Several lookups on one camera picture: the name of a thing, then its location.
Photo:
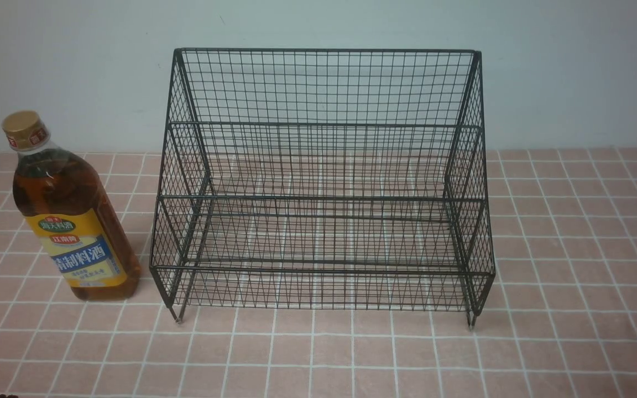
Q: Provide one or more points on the black wire mesh shelf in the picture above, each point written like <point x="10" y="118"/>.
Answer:
<point x="348" y="179"/>

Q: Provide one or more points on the amber seasoning bottle yellow label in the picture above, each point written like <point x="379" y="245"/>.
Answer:
<point x="63" y="200"/>

